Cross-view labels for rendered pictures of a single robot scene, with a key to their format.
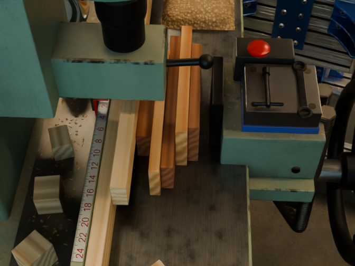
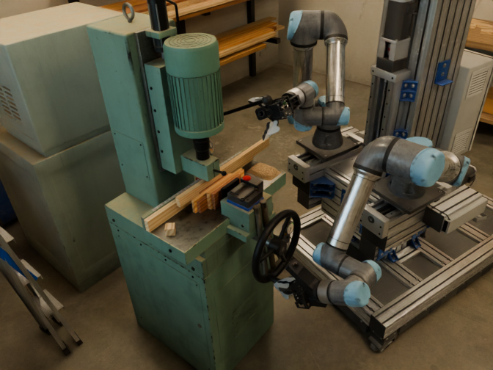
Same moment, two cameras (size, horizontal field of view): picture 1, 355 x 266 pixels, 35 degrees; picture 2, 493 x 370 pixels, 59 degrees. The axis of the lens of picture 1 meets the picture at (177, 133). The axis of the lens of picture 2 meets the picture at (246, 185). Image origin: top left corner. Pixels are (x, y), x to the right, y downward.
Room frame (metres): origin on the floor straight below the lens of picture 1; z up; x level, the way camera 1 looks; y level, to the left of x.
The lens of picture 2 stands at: (-0.49, -0.90, 1.91)
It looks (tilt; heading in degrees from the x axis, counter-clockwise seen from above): 35 degrees down; 37
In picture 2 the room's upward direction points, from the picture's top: 3 degrees counter-clockwise
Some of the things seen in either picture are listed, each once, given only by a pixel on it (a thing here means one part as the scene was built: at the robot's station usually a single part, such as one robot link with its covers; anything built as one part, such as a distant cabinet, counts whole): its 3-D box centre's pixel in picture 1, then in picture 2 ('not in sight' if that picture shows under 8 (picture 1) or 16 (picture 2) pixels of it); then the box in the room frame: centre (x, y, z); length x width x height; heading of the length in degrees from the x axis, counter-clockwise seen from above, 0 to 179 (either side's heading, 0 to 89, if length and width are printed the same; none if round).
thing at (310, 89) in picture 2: not in sight; (304, 93); (0.93, -0.13, 1.21); 0.11 x 0.08 x 0.09; 177
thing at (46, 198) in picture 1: (49, 194); not in sight; (0.46, 0.19, 0.82); 0.04 x 0.04 x 0.04; 5
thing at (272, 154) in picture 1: (267, 120); (246, 207); (0.52, -0.13, 0.92); 0.15 x 0.13 x 0.09; 177
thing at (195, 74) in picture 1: (194, 101); (227, 191); (0.54, -0.02, 0.94); 0.16 x 0.01 x 0.07; 177
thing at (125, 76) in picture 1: (112, 64); (200, 165); (0.52, 0.08, 1.03); 0.14 x 0.07 x 0.09; 87
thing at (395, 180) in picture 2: not in sight; (408, 178); (1.09, -0.55, 0.87); 0.15 x 0.15 x 0.10
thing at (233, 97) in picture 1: (237, 102); (237, 195); (0.52, -0.08, 0.95); 0.09 x 0.07 x 0.09; 177
